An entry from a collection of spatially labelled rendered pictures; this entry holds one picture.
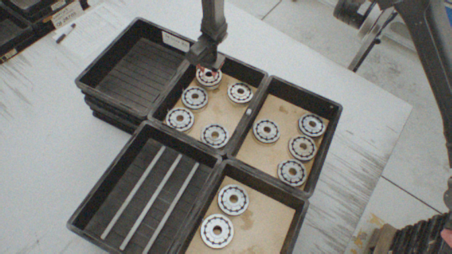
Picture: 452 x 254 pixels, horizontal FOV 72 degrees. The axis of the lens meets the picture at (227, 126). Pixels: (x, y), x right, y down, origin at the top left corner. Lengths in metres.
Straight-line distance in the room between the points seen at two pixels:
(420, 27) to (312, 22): 2.39
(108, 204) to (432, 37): 0.95
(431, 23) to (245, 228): 0.75
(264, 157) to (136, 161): 0.45
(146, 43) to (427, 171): 1.99
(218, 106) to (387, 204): 1.41
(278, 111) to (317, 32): 1.73
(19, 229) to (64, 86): 0.60
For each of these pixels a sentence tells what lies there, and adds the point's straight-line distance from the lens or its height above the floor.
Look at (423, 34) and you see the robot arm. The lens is 0.63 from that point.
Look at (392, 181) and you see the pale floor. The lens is 2.35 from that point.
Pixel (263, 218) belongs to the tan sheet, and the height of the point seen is 0.83.
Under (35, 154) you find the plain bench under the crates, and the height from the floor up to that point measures 0.70.
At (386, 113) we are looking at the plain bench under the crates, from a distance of 1.62.
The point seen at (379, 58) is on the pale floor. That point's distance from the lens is 2.95.
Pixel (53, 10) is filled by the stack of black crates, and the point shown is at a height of 0.49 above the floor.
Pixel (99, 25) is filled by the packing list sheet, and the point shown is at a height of 0.70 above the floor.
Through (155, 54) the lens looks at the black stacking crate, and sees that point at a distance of 1.39.
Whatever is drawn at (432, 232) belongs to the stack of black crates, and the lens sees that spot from 1.74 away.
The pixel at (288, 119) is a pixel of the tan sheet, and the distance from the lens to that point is 1.24.
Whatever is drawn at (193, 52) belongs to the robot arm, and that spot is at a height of 1.09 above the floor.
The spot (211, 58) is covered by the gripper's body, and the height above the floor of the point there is 1.01.
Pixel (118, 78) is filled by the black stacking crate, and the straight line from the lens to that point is 1.33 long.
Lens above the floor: 1.85
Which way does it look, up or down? 60 degrees down
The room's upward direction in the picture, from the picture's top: 11 degrees clockwise
